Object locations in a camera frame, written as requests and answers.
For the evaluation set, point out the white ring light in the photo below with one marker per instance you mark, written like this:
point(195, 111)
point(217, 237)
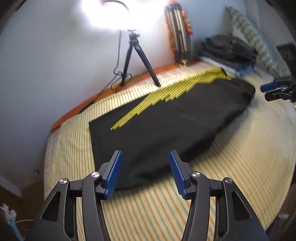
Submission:
point(114, 15)

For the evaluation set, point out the orange patterned cloth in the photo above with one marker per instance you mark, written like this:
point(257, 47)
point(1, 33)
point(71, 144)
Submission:
point(187, 20)

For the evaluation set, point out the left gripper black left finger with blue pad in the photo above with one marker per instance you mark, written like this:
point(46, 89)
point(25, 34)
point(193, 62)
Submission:
point(57, 219)

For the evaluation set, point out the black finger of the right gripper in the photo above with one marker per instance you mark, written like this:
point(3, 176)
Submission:
point(273, 95)

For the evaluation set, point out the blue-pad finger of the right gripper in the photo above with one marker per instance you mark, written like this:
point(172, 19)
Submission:
point(269, 86)

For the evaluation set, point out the green striped pillow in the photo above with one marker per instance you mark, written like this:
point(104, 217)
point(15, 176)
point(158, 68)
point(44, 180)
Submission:
point(248, 32)

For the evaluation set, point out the stack of folded clothes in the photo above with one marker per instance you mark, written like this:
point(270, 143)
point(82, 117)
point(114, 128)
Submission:
point(230, 53)

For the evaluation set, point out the black pants yellow stripes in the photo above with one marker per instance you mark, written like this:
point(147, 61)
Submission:
point(184, 116)

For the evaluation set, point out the orange bed sheet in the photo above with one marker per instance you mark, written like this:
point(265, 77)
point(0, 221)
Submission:
point(107, 92)

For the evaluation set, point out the yellow striped bed blanket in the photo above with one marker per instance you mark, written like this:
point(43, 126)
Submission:
point(257, 151)

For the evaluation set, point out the folded silver tripod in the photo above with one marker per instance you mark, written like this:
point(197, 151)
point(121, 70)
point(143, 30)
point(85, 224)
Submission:
point(178, 34)

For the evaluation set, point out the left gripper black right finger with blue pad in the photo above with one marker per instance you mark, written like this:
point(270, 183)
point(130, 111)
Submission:
point(235, 219)

